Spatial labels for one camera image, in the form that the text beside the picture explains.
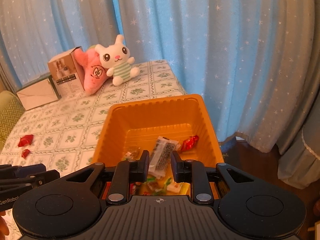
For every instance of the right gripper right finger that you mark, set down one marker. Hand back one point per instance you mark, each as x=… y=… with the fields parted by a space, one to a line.
x=192 y=172

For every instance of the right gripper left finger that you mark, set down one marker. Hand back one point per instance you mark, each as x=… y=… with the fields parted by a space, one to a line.
x=126 y=173

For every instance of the yellow candy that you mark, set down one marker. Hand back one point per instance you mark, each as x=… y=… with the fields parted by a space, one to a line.
x=175 y=187

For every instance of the small red foil candy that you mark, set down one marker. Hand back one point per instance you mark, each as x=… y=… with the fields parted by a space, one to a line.
x=189 y=144

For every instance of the red caramel candy wrapper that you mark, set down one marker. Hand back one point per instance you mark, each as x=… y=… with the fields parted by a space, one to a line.
x=25 y=153

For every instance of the clear black seaweed packet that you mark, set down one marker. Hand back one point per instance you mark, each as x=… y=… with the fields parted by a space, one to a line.
x=160 y=156

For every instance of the red snack pack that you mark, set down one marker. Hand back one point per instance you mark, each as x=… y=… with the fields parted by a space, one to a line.
x=25 y=140

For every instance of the green-end brown candy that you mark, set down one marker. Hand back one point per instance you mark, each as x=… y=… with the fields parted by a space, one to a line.
x=131 y=155

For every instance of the person's left hand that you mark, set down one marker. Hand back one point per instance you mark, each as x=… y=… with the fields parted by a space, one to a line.
x=4 y=230

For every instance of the orange plastic tray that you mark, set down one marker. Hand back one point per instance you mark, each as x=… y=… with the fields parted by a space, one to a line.
x=138 y=124

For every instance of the green floral tablecloth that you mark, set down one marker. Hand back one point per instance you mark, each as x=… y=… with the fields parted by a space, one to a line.
x=66 y=132

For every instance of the green zigzag cushion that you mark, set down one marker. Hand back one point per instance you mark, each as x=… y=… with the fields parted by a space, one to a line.
x=10 y=114

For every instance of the long white cardboard box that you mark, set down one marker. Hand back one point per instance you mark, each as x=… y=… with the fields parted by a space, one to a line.
x=39 y=92

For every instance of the pink star plush toy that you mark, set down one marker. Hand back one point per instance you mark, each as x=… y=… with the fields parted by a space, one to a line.
x=94 y=74

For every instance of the grey lace-trim curtain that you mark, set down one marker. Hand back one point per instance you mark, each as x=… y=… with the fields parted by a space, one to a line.
x=299 y=144

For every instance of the white bunny plush toy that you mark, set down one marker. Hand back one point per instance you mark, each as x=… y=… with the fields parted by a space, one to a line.
x=117 y=60

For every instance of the tall printed product box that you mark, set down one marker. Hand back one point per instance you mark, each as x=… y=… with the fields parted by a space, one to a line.
x=67 y=74

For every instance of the blue star curtain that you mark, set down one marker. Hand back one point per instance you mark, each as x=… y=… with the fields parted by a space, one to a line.
x=255 y=62

